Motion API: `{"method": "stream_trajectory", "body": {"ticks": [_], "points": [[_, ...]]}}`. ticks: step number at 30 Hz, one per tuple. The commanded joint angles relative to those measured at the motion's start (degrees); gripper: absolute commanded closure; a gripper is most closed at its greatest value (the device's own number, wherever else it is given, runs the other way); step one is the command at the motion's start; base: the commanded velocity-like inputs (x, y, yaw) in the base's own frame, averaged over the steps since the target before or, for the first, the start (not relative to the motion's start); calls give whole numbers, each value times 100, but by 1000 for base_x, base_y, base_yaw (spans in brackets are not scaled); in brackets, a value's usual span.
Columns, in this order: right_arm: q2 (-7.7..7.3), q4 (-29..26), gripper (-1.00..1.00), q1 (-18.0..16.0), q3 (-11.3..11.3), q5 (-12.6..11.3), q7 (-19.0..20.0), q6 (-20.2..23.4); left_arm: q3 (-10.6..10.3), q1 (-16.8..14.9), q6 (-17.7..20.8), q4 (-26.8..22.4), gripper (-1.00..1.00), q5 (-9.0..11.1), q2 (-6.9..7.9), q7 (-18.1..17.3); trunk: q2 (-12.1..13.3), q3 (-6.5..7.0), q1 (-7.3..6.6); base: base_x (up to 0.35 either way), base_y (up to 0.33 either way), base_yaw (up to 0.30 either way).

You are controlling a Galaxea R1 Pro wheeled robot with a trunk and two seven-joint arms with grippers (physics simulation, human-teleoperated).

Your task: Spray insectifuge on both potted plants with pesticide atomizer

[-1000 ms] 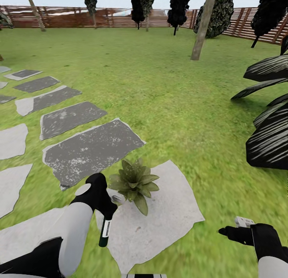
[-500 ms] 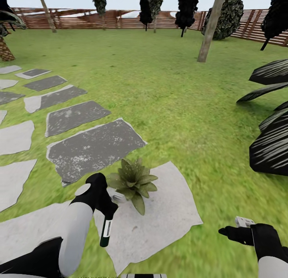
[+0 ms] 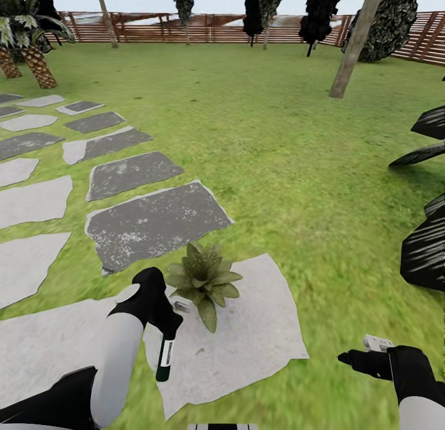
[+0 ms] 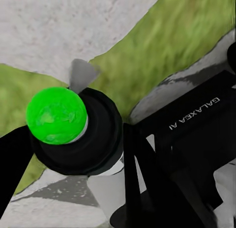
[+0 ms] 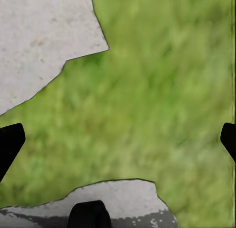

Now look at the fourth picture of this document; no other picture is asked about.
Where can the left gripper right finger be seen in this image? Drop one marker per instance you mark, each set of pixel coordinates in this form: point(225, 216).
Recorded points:
point(171, 209)

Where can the insectifuge atomizer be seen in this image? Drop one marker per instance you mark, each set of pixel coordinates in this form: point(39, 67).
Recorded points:
point(77, 130)

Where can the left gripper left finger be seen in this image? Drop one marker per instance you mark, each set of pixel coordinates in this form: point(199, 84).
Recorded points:
point(15, 154)

